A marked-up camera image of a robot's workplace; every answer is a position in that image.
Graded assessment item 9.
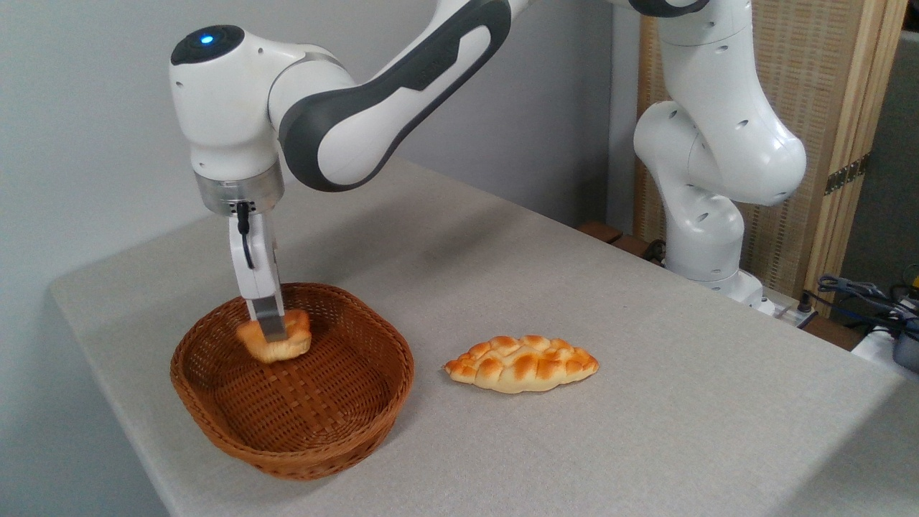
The white power strip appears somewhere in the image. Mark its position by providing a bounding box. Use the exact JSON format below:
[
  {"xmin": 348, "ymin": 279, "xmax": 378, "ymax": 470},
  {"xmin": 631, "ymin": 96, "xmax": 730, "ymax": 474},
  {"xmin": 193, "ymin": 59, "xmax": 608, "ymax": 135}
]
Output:
[{"xmin": 760, "ymin": 300, "xmax": 819, "ymax": 328}]

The long braided bread loaf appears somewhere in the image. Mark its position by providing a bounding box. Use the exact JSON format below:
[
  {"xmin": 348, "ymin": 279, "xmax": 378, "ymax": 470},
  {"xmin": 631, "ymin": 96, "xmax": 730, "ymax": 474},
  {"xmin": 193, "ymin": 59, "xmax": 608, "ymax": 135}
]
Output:
[{"xmin": 444, "ymin": 335, "xmax": 600, "ymax": 394}]

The round flower-shaped bread bun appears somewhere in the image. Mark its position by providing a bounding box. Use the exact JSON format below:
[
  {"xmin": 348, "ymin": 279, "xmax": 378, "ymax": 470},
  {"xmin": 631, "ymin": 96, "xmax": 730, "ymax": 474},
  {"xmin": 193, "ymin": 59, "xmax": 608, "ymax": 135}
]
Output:
[{"xmin": 235, "ymin": 309, "xmax": 313, "ymax": 364}]

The bundle of dark cables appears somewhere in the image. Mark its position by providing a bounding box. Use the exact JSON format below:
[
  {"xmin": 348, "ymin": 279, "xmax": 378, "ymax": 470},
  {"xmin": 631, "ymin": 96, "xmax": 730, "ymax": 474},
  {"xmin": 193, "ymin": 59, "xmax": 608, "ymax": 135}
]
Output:
[{"xmin": 804, "ymin": 266, "xmax": 919, "ymax": 340}]

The grey tablecloth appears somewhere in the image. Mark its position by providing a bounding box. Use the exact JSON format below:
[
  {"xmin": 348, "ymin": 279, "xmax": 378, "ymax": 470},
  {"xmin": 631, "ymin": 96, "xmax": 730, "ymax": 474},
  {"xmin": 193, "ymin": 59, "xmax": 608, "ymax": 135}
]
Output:
[{"xmin": 49, "ymin": 158, "xmax": 919, "ymax": 517}]

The wooden woven folding screen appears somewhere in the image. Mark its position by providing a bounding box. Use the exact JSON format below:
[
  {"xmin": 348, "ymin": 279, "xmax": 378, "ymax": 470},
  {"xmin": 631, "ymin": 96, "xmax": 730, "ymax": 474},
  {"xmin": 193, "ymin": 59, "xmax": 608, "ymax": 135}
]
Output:
[{"xmin": 635, "ymin": 0, "xmax": 909, "ymax": 317}]

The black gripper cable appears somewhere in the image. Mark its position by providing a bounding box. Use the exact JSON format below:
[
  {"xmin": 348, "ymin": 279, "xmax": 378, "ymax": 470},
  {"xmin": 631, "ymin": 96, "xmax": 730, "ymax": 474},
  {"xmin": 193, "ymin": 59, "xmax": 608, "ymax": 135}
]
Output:
[{"xmin": 235, "ymin": 202, "xmax": 257, "ymax": 271}]

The dark metal screen hinge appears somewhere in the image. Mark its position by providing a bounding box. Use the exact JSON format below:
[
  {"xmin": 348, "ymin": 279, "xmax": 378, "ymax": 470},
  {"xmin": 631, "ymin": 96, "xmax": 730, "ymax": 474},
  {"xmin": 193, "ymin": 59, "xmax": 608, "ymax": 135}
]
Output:
[{"xmin": 824, "ymin": 154, "xmax": 870, "ymax": 196}]

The brown wooden block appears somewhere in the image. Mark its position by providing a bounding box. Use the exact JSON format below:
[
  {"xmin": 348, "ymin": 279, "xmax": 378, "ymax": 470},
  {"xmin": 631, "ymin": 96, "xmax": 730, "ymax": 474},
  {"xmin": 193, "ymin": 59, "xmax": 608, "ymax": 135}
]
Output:
[{"xmin": 578, "ymin": 221, "xmax": 665, "ymax": 264}]

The brown wicker basket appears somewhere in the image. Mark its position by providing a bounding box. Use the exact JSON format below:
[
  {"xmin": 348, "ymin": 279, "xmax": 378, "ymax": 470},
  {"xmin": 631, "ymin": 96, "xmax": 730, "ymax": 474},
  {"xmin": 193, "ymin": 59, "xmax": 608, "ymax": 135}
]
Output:
[{"xmin": 170, "ymin": 282, "xmax": 416, "ymax": 481}]

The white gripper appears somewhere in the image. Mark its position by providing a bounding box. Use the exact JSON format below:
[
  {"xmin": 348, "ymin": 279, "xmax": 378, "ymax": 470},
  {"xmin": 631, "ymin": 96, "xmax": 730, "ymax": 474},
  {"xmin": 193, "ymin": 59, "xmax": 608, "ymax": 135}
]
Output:
[{"xmin": 228, "ymin": 212, "xmax": 289, "ymax": 344}]

